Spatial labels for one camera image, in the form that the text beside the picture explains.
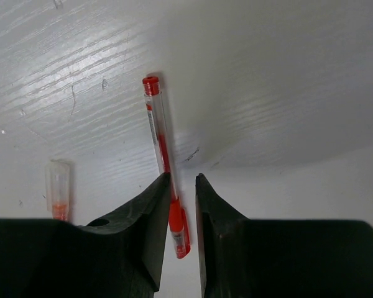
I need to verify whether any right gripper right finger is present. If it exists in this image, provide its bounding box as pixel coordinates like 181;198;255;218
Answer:
195;174;373;297

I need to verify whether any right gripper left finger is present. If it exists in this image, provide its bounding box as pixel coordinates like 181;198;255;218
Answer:
0;173;170;297

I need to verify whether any red white pen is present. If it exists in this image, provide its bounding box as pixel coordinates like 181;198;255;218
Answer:
142;75;191;259

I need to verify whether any red black pen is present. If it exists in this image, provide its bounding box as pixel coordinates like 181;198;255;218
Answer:
45;161;70;222

